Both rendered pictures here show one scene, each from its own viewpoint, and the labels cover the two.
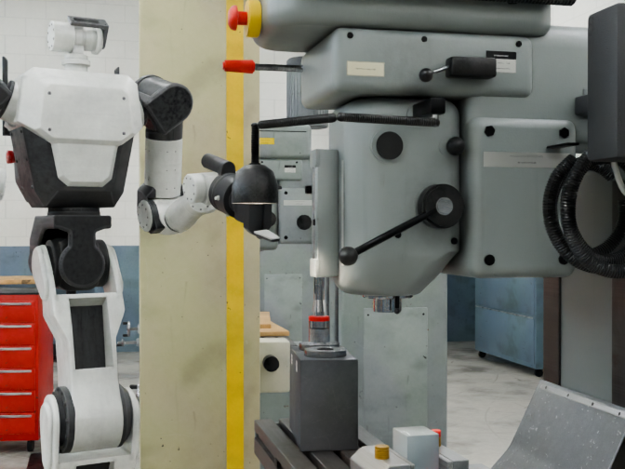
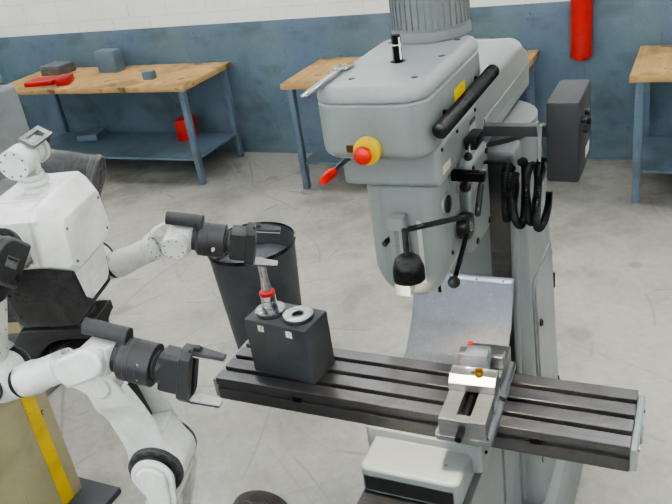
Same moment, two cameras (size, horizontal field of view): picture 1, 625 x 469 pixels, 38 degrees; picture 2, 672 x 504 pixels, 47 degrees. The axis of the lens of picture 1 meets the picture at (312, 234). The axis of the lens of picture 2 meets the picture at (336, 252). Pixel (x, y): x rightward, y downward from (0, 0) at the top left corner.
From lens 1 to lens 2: 1.67 m
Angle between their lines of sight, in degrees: 53
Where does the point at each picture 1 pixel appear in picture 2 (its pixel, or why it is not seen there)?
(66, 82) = (67, 210)
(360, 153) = (435, 215)
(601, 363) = (478, 257)
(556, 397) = not seen: hidden behind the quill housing
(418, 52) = (456, 141)
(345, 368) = (322, 320)
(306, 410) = (312, 359)
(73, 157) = (91, 272)
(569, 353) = not seen: hidden behind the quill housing
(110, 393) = (181, 429)
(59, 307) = (129, 396)
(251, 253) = not seen: outside the picture
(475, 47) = (467, 122)
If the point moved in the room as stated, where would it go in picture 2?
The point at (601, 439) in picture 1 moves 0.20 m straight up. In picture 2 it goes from (496, 297) to (492, 239)
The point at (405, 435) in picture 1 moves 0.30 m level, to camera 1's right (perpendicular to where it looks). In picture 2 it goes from (483, 357) to (532, 302)
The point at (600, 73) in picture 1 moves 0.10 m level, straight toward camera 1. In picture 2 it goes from (562, 137) to (595, 145)
